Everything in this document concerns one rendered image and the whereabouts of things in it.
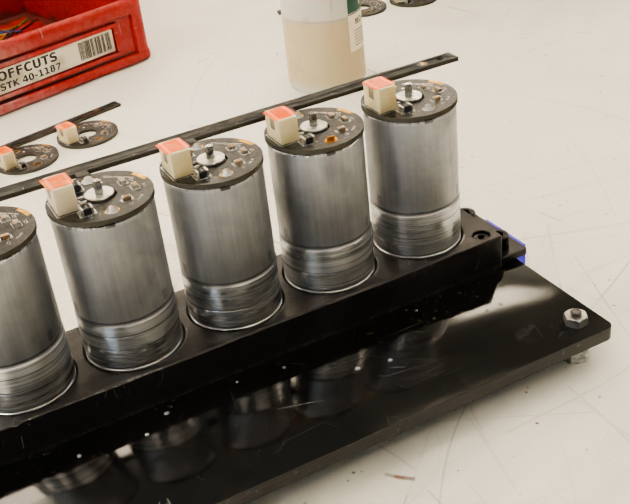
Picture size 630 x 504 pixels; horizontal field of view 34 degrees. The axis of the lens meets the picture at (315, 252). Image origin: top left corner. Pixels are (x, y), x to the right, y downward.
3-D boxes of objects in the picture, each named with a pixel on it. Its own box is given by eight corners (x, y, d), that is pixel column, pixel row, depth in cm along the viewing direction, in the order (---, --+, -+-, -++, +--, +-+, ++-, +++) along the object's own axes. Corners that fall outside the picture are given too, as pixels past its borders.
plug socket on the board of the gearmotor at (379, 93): (406, 106, 26) (404, 81, 26) (377, 115, 26) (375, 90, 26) (389, 97, 27) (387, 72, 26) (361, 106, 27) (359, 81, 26)
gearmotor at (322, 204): (393, 300, 28) (381, 126, 25) (314, 331, 27) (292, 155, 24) (348, 261, 30) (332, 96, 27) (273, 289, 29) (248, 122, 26)
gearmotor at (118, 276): (203, 375, 26) (167, 195, 23) (110, 412, 25) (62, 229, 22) (168, 329, 28) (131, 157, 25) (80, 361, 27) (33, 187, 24)
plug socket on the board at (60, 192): (90, 207, 23) (84, 180, 23) (54, 218, 23) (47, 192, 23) (80, 193, 24) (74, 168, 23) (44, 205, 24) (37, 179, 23)
